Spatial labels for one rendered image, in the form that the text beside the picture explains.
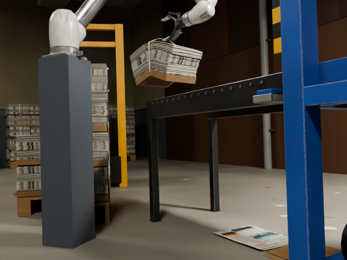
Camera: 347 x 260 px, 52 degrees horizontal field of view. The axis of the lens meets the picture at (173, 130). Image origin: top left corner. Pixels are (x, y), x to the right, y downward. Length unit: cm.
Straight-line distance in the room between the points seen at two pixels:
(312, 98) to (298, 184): 26
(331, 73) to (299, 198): 42
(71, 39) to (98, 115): 58
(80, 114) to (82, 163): 27
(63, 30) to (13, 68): 754
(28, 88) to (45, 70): 750
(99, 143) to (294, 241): 153
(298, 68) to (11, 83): 869
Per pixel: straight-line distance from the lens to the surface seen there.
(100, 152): 241
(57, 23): 208
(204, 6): 230
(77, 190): 198
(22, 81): 955
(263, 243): 192
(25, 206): 292
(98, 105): 241
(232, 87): 169
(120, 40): 424
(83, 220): 204
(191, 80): 245
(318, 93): 112
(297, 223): 120
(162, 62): 231
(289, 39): 121
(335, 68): 128
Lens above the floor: 56
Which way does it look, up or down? 1 degrees up
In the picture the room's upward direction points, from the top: 2 degrees counter-clockwise
